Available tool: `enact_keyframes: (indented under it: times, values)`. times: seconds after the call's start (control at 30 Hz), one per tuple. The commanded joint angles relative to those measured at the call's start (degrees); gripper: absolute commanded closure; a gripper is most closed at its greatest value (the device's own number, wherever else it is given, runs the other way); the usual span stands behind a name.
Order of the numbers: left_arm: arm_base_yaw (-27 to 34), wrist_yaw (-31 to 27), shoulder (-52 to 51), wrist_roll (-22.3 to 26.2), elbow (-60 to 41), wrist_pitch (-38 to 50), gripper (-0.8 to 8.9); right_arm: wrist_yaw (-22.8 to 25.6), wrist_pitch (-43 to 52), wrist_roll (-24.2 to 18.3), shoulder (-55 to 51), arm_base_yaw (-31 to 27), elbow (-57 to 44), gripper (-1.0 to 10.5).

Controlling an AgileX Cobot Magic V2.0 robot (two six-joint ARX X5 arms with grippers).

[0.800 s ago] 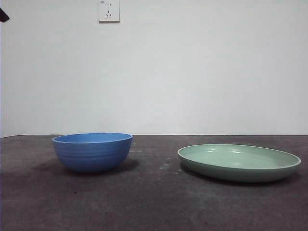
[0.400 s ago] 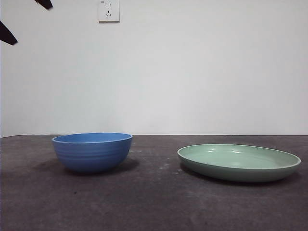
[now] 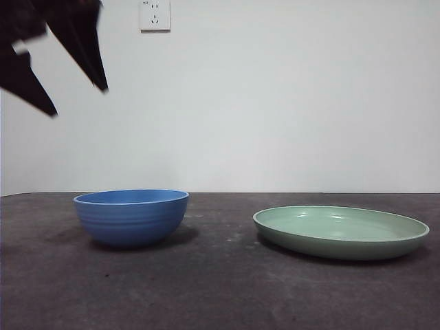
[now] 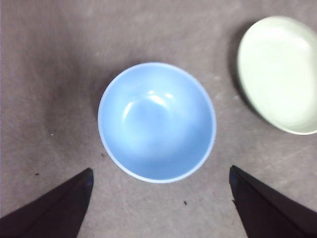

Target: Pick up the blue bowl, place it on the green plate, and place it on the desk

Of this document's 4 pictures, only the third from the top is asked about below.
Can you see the blue bowl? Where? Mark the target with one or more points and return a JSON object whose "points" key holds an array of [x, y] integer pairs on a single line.
{"points": [[130, 223]]}

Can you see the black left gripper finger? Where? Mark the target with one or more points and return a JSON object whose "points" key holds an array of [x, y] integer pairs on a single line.
{"points": [[77, 38], [24, 82]]}

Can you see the green plate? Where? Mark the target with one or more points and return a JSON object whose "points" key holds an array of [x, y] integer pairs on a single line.
{"points": [[340, 237]]}

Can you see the white wall socket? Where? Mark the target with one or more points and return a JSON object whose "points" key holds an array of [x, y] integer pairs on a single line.
{"points": [[154, 15]]}

